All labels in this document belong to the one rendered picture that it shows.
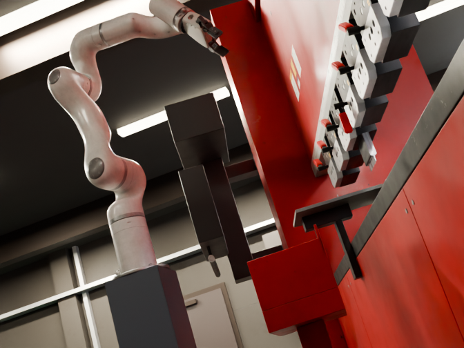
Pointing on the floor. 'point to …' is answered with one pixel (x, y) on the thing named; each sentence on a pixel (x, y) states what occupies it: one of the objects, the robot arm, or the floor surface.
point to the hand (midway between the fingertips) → (220, 43)
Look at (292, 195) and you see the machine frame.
